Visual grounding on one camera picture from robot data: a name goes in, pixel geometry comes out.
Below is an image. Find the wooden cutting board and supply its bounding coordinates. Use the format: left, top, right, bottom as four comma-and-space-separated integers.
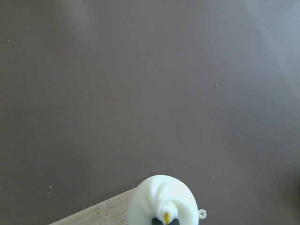
53, 188, 135, 225

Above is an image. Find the white steamed bun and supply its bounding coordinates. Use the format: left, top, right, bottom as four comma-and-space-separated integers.
127, 175, 207, 225

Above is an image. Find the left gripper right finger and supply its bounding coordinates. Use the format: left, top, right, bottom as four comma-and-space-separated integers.
168, 219, 180, 225

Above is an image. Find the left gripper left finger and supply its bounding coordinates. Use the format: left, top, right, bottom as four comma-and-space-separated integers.
151, 218, 163, 225

